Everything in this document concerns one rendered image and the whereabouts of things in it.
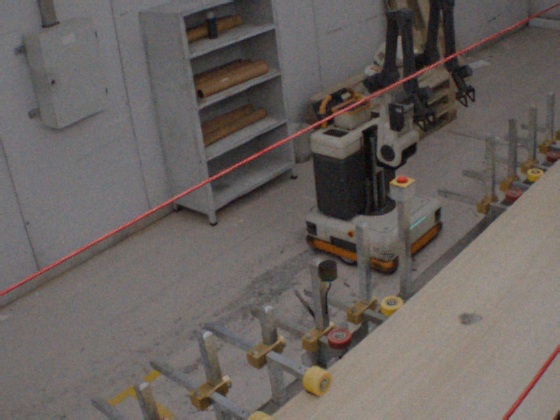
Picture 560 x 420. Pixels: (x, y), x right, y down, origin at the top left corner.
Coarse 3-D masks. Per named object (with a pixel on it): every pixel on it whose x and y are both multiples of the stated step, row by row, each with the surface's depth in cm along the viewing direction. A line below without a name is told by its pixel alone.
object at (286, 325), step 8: (256, 312) 265; (280, 320) 259; (288, 320) 258; (280, 328) 259; (288, 328) 255; (296, 328) 253; (304, 328) 253; (320, 344) 246; (336, 352) 242; (344, 352) 241
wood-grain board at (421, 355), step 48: (528, 192) 313; (480, 240) 282; (528, 240) 277; (432, 288) 257; (480, 288) 253; (528, 288) 248; (384, 336) 236; (432, 336) 233; (480, 336) 229; (528, 336) 225; (336, 384) 218; (384, 384) 215; (432, 384) 212; (480, 384) 208; (528, 384) 205
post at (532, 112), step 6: (534, 108) 344; (528, 114) 348; (534, 114) 346; (534, 120) 347; (528, 126) 351; (534, 126) 349; (528, 132) 353; (534, 132) 351; (528, 138) 354; (534, 138) 352; (528, 144) 356; (534, 144) 354; (528, 150) 357; (534, 150) 356; (528, 156) 359; (534, 156) 358
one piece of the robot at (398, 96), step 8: (400, 96) 395; (408, 96) 400; (392, 104) 391; (400, 104) 390; (408, 104) 389; (392, 112) 393; (400, 112) 389; (416, 112) 413; (392, 120) 396; (400, 120) 392; (392, 128) 398; (400, 128) 394
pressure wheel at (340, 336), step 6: (336, 330) 242; (342, 330) 241; (330, 336) 239; (336, 336) 239; (342, 336) 239; (348, 336) 238; (330, 342) 238; (336, 342) 236; (342, 342) 236; (348, 342) 237; (336, 348) 237; (342, 348) 237
